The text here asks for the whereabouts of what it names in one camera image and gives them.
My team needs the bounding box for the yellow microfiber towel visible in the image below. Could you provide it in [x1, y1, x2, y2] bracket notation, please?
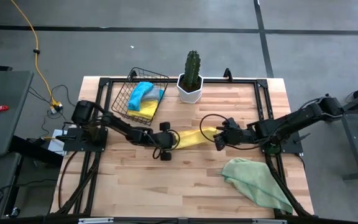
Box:
[126, 99, 160, 121]
[175, 126, 221, 150]

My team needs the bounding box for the black wire basket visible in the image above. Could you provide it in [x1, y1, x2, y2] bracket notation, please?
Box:
[111, 67, 170, 126]

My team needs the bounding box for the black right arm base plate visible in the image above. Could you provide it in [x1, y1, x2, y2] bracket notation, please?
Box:
[258, 129, 304, 155]

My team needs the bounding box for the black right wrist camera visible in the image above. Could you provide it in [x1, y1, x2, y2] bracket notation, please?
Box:
[234, 129, 256, 146]

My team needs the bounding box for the black floor cable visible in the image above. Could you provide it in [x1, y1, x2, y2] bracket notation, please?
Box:
[28, 84, 77, 138]

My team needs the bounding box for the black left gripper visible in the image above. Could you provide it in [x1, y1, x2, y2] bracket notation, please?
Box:
[160, 121, 180, 162]

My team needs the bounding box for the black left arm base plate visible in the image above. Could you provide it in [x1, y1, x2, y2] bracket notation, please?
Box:
[55, 126, 109, 152]

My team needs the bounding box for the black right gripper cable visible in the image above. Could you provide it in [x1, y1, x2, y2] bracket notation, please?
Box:
[199, 114, 262, 151]

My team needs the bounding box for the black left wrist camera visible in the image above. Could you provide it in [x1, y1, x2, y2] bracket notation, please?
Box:
[158, 132, 175, 149]

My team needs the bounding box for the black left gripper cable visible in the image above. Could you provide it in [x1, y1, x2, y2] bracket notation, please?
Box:
[152, 129, 181, 160]

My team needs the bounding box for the gray side table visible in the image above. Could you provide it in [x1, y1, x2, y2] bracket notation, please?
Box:
[0, 70, 34, 158]

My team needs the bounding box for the black table frame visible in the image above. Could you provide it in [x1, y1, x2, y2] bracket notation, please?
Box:
[54, 68, 313, 218]

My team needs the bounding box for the green cactus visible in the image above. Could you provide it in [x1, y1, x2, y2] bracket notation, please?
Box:
[183, 50, 201, 91]

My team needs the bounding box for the orange extension cable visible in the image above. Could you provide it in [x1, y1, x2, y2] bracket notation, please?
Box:
[10, 0, 58, 106]

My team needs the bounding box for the cable plug connector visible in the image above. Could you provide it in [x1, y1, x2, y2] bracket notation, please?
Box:
[50, 101, 64, 114]

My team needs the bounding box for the light green microfiber towel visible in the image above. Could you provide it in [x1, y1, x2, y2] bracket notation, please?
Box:
[221, 157, 294, 215]

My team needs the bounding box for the white plant pot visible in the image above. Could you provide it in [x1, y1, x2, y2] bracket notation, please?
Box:
[176, 73, 204, 104]

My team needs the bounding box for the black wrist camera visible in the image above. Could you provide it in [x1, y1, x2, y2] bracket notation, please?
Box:
[234, 129, 256, 146]
[158, 132, 175, 149]

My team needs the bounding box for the white paper sheet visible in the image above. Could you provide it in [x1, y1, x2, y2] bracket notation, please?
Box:
[47, 129, 71, 154]

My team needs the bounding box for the dark metal side stand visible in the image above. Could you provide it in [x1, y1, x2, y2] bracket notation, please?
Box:
[331, 77, 358, 181]

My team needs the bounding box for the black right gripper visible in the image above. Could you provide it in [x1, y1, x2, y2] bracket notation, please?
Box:
[213, 118, 245, 152]

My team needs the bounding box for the silver frame bracket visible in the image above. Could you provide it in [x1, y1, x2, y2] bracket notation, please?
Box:
[252, 218, 288, 224]
[78, 217, 114, 224]

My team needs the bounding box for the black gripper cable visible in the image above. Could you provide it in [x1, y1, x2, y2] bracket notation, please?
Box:
[152, 129, 181, 160]
[199, 114, 262, 151]

